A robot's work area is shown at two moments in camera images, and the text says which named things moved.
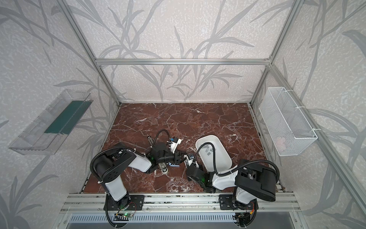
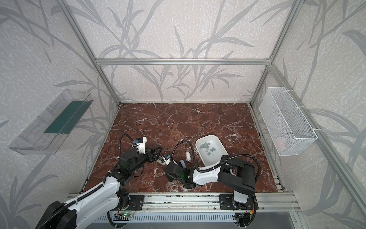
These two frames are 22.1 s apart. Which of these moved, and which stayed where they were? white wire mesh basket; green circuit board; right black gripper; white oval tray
Moved: right black gripper
Stayed: white wire mesh basket; green circuit board; white oval tray
